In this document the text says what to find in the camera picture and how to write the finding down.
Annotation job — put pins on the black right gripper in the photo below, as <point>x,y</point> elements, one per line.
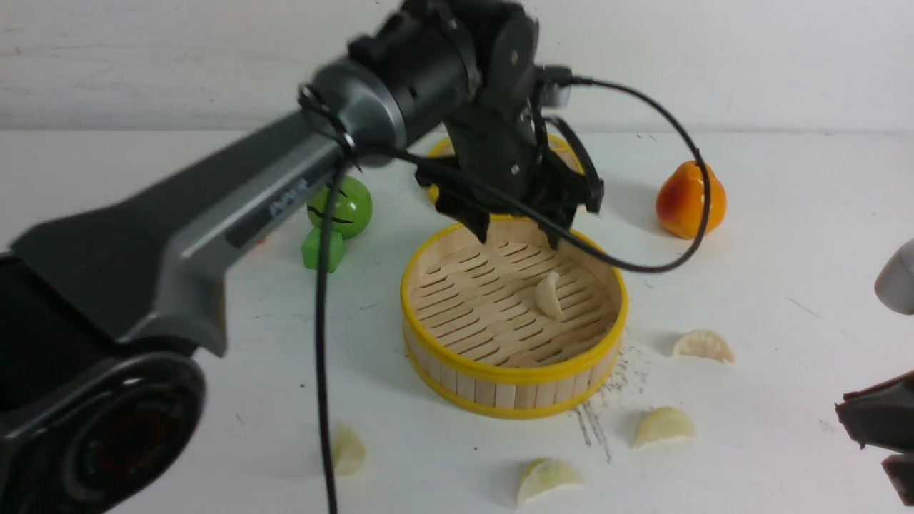
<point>882,416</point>

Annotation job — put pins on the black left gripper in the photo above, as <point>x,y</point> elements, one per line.
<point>501,138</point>

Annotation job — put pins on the white dumpling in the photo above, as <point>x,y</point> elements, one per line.
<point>662,424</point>
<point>546,297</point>
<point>704,343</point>
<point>347,450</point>

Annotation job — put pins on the bamboo steamer tray yellow rim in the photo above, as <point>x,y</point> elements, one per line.
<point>475,336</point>

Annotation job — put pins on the greenish dumpling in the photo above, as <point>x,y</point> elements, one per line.
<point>543,475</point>

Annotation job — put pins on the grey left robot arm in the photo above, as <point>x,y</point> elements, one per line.
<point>103,310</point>

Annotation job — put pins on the woven bamboo steamer lid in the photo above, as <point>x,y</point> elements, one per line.
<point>444,148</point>

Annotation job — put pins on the green toy watermelon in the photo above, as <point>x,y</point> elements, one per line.
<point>353,212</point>

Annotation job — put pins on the orange toy pear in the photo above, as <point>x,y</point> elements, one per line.
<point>680,201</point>

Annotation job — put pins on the green cube block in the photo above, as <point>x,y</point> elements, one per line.
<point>311,249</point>

